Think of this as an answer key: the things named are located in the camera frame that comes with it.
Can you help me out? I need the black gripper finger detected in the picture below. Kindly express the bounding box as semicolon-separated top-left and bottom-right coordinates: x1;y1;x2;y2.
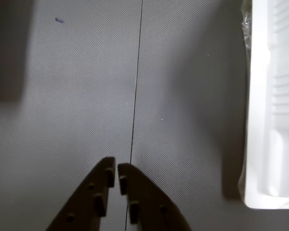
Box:
117;163;192;231
46;156;116;231

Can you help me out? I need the dark grey table mat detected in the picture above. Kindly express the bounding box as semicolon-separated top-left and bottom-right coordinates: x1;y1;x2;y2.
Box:
0;0;143;231
125;0;289;231

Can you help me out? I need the white plastic blister tray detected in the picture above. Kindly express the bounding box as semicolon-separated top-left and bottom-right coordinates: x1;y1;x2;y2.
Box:
238;0;289;210

